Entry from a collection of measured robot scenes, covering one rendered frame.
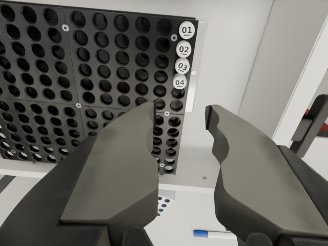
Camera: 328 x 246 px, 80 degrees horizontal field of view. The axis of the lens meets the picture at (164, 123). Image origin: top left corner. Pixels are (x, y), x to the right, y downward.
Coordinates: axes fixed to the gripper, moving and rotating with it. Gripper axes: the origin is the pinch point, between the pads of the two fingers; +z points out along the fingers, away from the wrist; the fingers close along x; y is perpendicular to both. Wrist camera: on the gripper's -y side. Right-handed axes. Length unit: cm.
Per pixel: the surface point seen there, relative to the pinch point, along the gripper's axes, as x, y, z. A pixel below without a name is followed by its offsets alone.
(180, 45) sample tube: -0.1, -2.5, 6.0
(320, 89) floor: 85, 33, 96
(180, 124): 0.7, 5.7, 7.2
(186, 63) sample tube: 0.5, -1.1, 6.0
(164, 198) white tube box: -0.5, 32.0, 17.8
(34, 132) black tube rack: -16.0, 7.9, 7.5
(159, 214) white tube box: -1.4, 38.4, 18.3
